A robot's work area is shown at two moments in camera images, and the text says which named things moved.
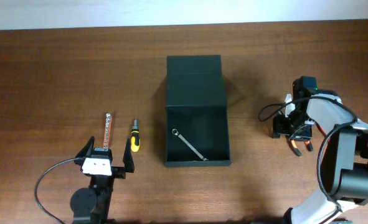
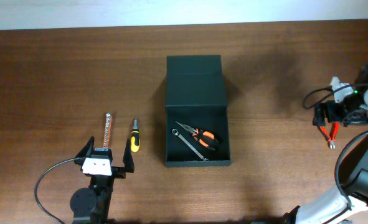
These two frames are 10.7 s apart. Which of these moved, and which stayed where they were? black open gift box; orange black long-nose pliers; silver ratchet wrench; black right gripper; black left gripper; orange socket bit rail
Moved: orange black long-nose pliers; black right gripper
Stayed: silver ratchet wrench; black left gripper; black open gift box; orange socket bit rail
